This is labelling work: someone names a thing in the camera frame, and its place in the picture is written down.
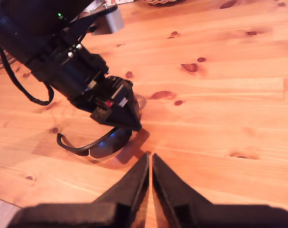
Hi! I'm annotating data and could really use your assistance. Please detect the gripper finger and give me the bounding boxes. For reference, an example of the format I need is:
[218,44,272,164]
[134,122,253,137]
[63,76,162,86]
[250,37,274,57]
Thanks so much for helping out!
[93,153,150,228]
[152,153,214,228]

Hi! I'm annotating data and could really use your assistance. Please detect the arm's grey camera box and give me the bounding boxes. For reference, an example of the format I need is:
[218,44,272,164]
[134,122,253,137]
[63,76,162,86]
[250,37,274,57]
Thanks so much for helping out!
[67,4,125,46]

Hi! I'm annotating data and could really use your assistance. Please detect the arm's black looped cable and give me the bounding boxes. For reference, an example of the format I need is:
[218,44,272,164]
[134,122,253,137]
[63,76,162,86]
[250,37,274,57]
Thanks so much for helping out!
[0,44,55,106]

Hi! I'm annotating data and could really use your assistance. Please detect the gingerbread print tissue box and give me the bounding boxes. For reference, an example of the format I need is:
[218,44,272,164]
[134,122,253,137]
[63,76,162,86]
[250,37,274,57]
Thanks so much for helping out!
[104,0,136,5]

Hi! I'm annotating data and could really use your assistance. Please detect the white printed carton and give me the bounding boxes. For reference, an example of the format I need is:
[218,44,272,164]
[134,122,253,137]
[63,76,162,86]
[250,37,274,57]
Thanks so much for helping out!
[83,0,106,13]

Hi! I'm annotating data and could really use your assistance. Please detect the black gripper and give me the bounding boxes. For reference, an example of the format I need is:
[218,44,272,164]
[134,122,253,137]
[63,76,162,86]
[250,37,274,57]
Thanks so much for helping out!
[27,44,142,132]

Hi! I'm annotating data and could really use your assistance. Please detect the black sunglasses with blue lenses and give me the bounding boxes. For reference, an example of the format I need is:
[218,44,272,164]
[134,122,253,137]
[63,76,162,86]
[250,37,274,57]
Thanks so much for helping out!
[56,94,147,164]

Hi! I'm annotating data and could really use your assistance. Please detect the wicker basket with handle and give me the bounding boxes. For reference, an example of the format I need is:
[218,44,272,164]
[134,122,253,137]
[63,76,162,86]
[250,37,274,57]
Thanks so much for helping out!
[143,0,182,7]

